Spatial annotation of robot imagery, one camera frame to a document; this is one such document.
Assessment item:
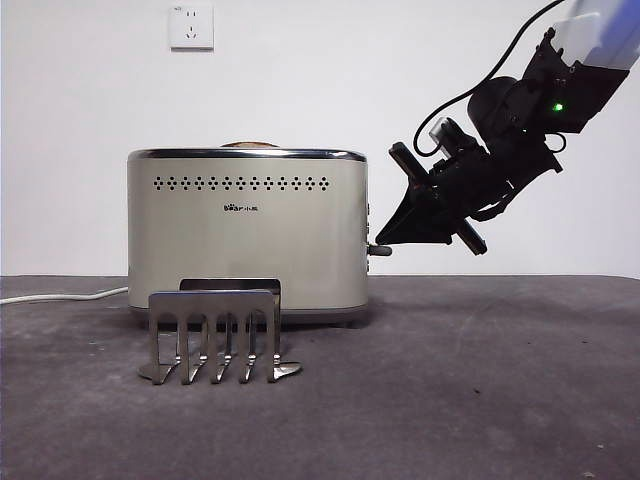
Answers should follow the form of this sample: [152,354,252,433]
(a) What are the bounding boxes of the cream two-slot toaster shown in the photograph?
[127,147,370,330]

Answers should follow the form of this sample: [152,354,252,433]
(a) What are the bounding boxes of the silver metal toast rack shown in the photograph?
[137,278,304,386]

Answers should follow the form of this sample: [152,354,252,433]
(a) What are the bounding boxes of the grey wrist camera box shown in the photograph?
[428,116,474,154]

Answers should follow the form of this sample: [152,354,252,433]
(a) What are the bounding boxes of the black camera cable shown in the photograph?
[412,0,569,157]

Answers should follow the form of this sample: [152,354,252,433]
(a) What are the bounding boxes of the white wall socket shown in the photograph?
[168,4,215,53]

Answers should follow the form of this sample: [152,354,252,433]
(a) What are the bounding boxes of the white power cable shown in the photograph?
[0,285,129,307]

